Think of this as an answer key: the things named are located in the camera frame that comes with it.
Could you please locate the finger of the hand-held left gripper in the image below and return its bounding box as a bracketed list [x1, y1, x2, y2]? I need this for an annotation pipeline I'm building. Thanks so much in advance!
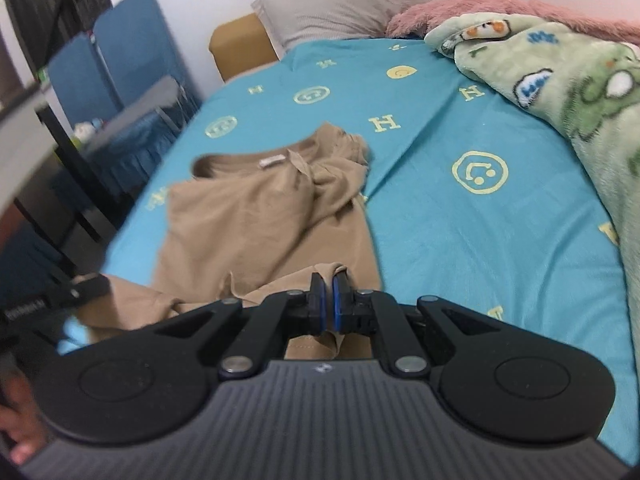
[44, 273, 113, 312]

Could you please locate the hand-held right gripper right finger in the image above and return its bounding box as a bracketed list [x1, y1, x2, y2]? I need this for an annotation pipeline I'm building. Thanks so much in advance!
[332, 270, 505, 379]

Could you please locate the dark table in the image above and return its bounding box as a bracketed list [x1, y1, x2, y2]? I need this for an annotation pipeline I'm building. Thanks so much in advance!
[14, 105, 132, 277]

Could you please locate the pink fluffy blanket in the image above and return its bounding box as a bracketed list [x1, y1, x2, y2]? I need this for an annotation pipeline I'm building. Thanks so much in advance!
[386, 0, 640, 47]

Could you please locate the tan t-shirt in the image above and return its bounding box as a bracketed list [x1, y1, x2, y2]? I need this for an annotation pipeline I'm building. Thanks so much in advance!
[75, 123, 382, 361]

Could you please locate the tan headboard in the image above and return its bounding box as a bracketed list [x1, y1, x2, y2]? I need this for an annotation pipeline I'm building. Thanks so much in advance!
[209, 13, 279, 83]

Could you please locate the person's left hand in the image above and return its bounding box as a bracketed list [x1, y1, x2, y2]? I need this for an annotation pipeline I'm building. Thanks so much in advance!
[0, 367, 50, 467]

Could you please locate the green printed blanket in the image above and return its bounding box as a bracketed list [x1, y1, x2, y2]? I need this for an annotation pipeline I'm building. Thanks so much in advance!
[424, 12, 640, 356]

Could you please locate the blue printed bed sheet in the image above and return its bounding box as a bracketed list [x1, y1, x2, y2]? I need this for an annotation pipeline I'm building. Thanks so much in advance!
[59, 37, 632, 466]

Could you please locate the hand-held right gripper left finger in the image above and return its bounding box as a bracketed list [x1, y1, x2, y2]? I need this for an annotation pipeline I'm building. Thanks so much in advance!
[148, 272, 332, 379]

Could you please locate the grey pillow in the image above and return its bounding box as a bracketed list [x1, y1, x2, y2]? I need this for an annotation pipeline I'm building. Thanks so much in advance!
[251, 0, 466, 60]

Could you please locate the large blue folding chair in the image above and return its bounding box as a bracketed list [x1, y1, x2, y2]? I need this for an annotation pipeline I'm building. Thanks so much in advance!
[93, 0, 202, 116]

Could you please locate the blue ruffled cloth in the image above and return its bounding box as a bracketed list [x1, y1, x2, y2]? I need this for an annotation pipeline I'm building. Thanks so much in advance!
[88, 110, 187, 196]

